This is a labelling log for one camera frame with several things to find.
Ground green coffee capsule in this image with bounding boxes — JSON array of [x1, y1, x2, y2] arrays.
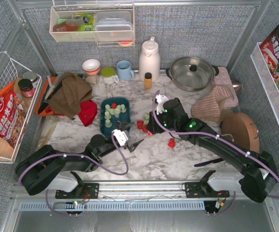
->
[[105, 119, 112, 128], [105, 104, 111, 111], [120, 104, 126, 113]]

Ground teal storage basket tray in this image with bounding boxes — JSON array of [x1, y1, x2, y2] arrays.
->
[[99, 97, 131, 138]]

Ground pink striped towel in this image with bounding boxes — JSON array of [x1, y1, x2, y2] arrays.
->
[[191, 86, 234, 122]]

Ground red cloth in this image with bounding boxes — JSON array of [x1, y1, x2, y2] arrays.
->
[[78, 100, 98, 127]]

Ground brown cloth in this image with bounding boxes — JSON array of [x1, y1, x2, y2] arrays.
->
[[48, 72, 92, 119]]

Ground right arm mounting base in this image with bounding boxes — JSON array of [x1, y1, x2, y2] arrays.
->
[[182, 182, 230, 198]]

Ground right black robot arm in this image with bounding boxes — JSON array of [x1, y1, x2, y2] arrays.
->
[[147, 92, 279, 203]]

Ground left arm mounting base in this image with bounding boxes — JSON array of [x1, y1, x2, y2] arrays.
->
[[55, 183, 99, 199]]

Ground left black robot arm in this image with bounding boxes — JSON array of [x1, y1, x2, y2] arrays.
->
[[15, 123, 140, 199]]

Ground orange spice bottle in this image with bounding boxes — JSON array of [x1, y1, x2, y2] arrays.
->
[[144, 72, 152, 89]]

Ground steel pot with lid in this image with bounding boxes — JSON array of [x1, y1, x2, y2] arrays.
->
[[166, 57, 220, 92]]

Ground white thermos jug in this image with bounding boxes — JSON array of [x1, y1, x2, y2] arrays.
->
[[139, 36, 161, 83]]

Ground pepper grinder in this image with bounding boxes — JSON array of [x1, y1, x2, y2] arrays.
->
[[85, 75, 99, 85]]

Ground green lid white cup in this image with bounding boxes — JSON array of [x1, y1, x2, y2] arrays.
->
[[101, 67, 119, 85]]

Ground pink egg tray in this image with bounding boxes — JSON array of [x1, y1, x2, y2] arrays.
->
[[212, 66, 238, 108]]

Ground round wooden board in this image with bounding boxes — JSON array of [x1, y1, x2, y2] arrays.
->
[[221, 113, 260, 153]]

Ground blue mug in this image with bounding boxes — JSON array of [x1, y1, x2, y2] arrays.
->
[[116, 60, 135, 80]]

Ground white striped bowl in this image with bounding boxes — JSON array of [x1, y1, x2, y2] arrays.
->
[[82, 59, 100, 75]]

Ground orange tray with knives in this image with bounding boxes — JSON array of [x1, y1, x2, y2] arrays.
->
[[34, 79, 61, 116]]

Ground clear plastic containers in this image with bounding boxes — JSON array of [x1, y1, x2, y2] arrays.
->
[[94, 11, 133, 41]]

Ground orange snack bag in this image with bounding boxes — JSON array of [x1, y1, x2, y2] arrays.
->
[[0, 82, 26, 148]]

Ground right white wall basket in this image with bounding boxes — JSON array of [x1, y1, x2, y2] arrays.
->
[[250, 42, 279, 126]]

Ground cream wall shelf basket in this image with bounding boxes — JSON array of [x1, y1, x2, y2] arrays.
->
[[49, 3, 135, 46]]

